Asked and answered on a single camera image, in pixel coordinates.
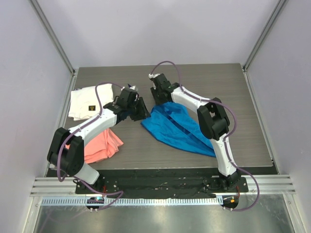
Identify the slotted cable duct rail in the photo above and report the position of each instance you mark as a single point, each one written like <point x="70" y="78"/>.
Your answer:
<point x="92" y="201"/>

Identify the pink folded cloth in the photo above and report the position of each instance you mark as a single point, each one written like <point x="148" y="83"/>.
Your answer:
<point x="102" y="147"/>

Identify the left aluminium frame post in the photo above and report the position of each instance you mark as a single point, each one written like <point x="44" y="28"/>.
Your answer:
<point x="50" y="32"/>

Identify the blue cloth napkin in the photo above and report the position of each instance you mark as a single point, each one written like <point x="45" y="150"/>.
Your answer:
<point x="171" y="124"/>

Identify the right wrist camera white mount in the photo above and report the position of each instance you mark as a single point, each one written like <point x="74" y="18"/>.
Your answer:
<point x="151" y="76"/>

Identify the aluminium frame post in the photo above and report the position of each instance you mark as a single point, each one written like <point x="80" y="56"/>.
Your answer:
<point x="50" y="32"/>
<point x="265" y="32"/>

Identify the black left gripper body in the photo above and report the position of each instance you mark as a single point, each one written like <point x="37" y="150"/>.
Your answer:
<point x="131" y="108"/>

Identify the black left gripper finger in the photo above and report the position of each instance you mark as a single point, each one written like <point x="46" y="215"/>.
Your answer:
<point x="137" y="114"/>
<point x="140" y="103"/>

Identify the white folded cloth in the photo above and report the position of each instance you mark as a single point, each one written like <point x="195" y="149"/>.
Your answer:
<point x="84" y="103"/>

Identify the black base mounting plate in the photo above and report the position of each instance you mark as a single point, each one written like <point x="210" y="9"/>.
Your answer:
<point x="166" y="183"/>

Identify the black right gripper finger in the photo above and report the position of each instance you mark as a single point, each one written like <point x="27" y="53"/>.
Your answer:
<point x="156" y="96"/>
<point x="164" y="98"/>

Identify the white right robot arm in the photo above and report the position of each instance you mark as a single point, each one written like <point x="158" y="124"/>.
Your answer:
<point x="213" y="122"/>

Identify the horizontal aluminium frame rail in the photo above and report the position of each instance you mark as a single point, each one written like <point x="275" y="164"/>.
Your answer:
<point x="268" y="184"/>

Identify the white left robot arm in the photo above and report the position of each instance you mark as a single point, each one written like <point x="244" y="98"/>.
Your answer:
<point x="67" y="147"/>

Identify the right aluminium frame post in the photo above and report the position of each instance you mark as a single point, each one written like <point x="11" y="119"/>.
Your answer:
<point x="265" y="32"/>

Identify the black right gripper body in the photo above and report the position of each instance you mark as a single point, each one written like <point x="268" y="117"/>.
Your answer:
<point x="159" y="91"/>

